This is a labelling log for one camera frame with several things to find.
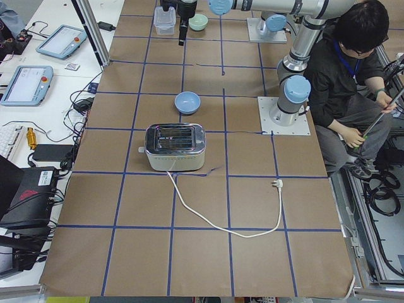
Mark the yellow metal connector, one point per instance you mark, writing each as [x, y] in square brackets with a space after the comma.
[31, 139]

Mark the black power adapter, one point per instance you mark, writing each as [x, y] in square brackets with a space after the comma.
[106, 26]

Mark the upper teach pendant tablet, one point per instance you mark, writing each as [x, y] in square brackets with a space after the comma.
[63, 42]

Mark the black computer box red logo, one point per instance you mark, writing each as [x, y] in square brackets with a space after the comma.
[26, 195]

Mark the seated person in black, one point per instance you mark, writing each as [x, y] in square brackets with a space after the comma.
[349, 105]

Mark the teach pendant tablet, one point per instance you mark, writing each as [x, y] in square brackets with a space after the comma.
[63, 42]
[28, 86]

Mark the light blue bowl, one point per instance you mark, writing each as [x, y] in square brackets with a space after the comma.
[187, 102]

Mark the aluminium frame post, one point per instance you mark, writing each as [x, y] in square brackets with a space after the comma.
[87, 18]

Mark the white keyboard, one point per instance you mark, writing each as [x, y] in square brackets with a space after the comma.
[11, 137]

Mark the lower teach pendant tablet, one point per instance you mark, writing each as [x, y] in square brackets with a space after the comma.
[28, 86]

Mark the silver two-slot toaster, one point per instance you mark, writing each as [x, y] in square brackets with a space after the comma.
[175, 147]

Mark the clear plastic food container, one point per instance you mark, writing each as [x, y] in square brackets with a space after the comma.
[164, 21]

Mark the light green bowl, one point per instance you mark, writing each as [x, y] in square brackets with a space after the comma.
[198, 22]

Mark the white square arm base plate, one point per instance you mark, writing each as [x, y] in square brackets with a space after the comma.
[274, 121]

